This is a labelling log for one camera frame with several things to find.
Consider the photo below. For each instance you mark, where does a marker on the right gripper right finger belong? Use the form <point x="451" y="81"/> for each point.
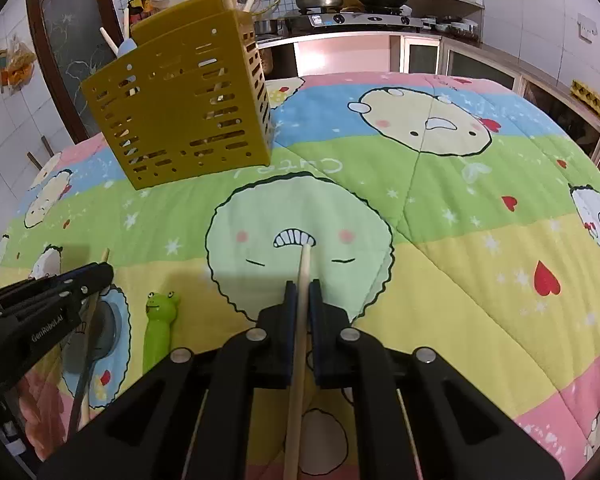
<point x="416" y="416"/>

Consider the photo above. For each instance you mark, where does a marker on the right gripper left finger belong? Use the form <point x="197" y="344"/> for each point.
<point x="189" y="416"/>

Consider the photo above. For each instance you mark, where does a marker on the green frog handle fork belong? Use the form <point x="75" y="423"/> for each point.
<point x="161" y="311"/>

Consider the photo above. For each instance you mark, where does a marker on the light blue spoon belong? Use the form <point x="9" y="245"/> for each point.
<point x="128" y="44"/>

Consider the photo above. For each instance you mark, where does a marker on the kitchen counter cabinets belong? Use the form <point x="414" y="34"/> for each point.
<point x="399" y="52"/>

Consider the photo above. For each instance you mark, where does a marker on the person's left hand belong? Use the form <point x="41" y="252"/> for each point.
<point x="40" y="405"/>

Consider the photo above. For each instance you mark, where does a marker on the colourful cartoon quilt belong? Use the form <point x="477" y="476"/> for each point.
<point x="440" y="211"/>

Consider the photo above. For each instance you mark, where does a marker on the hanging snack bag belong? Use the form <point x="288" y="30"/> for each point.
<point x="16" y="64"/>

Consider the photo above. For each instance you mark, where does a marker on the yellow perforated utensil holder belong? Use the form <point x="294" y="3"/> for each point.
<point x="189" y="100"/>

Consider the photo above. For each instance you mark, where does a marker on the dark wooden glass door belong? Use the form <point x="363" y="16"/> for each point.
<point x="70" y="48"/>

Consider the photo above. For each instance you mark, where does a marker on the yellow egg tray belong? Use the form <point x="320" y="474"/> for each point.
<point x="585" y="94"/>

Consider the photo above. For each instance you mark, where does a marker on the gas stove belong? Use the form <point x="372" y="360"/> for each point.
<point x="321" y="23"/>

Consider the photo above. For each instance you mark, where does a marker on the wall socket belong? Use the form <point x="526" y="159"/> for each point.
<point x="587" y="28"/>

